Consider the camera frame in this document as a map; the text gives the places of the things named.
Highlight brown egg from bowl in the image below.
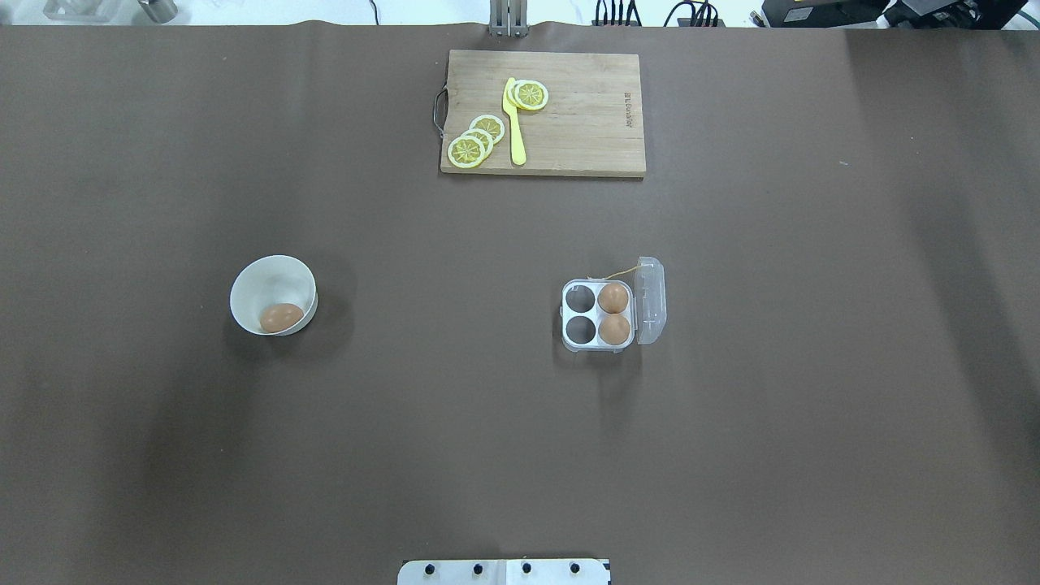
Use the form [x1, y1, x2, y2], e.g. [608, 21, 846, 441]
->
[259, 303, 305, 334]

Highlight white bowl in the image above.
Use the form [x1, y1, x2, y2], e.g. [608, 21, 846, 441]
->
[229, 255, 319, 336]

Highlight rear brown egg in box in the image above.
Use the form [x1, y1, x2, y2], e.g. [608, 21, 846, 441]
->
[597, 282, 631, 314]

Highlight brown egg in box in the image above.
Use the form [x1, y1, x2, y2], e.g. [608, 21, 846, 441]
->
[597, 282, 631, 314]
[598, 314, 631, 347]

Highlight clear plastic egg box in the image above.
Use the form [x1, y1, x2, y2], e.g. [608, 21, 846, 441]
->
[558, 256, 668, 354]

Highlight front brown egg in box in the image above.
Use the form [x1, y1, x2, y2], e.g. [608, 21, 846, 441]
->
[598, 314, 631, 347]

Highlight yellow plastic knife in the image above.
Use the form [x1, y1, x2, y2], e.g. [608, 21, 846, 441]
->
[501, 77, 527, 167]

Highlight front lemon slice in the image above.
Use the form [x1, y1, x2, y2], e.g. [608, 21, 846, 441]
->
[447, 136, 488, 169]

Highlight middle lemon slice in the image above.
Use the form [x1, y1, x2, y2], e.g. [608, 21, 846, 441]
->
[463, 128, 495, 153]

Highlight rear left lemon slice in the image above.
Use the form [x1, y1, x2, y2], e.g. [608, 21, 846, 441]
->
[469, 115, 505, 144]

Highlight wooden cutting board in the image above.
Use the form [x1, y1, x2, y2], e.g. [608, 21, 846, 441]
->
[440, 50, 647, 179]

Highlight lemon slice under top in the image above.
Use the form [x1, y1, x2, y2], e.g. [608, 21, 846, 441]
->
[505, 78, 522, 110]

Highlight black equipment top right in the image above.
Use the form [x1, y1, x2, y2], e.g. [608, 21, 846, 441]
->
[755, 1, 1028, 30]

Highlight metal cylinder top left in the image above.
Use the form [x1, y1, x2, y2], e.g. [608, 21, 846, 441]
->
[137, 0, 179, 24]

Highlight metal bracket at table edge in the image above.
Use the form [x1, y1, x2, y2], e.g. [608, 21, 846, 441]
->
[489, 0, 530, 39]

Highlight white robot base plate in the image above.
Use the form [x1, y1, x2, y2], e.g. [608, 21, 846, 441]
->
[396, 558, 612, 584]

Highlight black cables at back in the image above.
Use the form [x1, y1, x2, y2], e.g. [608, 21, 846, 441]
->
[593, 0, 726, 28]

